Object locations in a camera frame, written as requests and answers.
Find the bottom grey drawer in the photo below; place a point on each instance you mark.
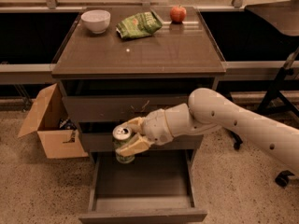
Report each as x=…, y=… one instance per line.
x=156, y=188

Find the grey drawer cabinet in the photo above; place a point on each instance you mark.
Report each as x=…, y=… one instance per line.
x=175, y=51

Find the green chip bag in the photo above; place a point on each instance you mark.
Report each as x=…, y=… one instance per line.
x=139, y=25

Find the red apple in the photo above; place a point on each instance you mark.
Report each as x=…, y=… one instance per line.
x=178, y=14

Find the middle grey drawer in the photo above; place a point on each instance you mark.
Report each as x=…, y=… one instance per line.
x=97, y=137

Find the white ceramic bowl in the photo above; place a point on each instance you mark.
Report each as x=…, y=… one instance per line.
x=96, y=21

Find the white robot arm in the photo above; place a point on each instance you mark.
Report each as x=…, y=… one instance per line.
x=205, y=112

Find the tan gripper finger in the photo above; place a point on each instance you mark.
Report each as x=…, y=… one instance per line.
x=137, y=144
x=136, y=124

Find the black office chair base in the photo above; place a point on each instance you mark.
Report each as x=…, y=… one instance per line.
x=282, y=178

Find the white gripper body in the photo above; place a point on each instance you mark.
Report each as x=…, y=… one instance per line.
x=157, y=125

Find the green soda can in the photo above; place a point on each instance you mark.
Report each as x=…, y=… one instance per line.
x=121, y=136

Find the open cardboard box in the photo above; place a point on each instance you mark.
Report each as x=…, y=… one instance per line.
x=44, y=119

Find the grey drawer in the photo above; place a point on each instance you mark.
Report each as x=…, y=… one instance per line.
x=99, y=100
x=156, y=188
x=97, y=137

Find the top grey drawer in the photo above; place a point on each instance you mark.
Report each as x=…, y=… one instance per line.
x=99, y=100

